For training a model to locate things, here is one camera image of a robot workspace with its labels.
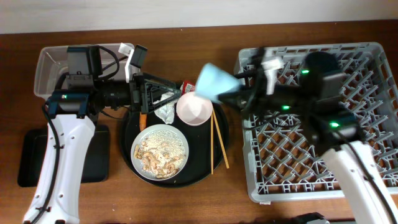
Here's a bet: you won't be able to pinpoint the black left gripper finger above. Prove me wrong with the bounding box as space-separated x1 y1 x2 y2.
147 90 182 113
143 73 180 91

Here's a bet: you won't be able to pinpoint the orange carrot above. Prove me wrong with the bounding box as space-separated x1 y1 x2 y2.
139 113 147 131

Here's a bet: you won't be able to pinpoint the white tissue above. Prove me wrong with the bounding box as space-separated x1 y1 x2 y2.
154 92 177 124

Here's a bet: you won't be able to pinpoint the wooden chopstick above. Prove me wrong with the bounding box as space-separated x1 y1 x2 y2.
212 110 229 169
210 114 214 175

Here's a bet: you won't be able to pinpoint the light blue cup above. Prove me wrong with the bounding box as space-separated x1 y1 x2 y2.
195 63 241 103

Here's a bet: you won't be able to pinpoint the pink bowl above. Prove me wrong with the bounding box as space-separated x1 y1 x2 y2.
176 92 213 126

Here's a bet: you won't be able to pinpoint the red snack wrapper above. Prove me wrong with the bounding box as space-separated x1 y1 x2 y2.
180 80 195 95

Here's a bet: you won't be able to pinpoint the grey plate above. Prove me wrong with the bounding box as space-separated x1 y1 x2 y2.
130 124 190 181

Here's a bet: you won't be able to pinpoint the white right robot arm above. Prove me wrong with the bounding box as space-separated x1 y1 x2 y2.
218 52 397 223

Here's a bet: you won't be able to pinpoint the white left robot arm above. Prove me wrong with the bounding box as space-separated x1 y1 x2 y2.
22 45 181 223

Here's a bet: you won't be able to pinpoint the grey dishwasher rack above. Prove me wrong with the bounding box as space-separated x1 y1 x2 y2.
242 42 397 204

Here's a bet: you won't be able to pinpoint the rice and peanut shells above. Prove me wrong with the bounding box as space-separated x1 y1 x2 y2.
133 129 187 179

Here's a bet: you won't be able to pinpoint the clear plastic bin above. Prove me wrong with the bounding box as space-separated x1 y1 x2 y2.
34 43 134 100

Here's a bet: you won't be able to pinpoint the black rectangular bin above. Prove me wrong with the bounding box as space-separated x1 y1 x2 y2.
17 124 110 187

